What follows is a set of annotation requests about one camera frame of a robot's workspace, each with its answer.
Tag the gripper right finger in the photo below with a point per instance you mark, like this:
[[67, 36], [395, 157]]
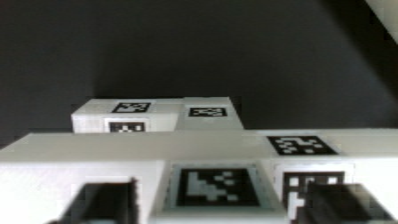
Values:
[[342, 204]]

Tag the white chair leg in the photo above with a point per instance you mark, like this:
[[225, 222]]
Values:
[[127, 115]]

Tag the white chair seat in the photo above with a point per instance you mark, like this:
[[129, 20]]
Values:
[[209, 114]]

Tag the white right fence rail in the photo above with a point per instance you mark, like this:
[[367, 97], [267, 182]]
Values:
[[385, 8]]

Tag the white leg with marker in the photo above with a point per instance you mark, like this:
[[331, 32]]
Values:
[[218, 193]]

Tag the white chair back frame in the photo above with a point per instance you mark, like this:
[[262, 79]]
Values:
[[52, 162]]

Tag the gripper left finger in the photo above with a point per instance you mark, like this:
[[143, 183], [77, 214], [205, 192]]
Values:
[[104, 204]]

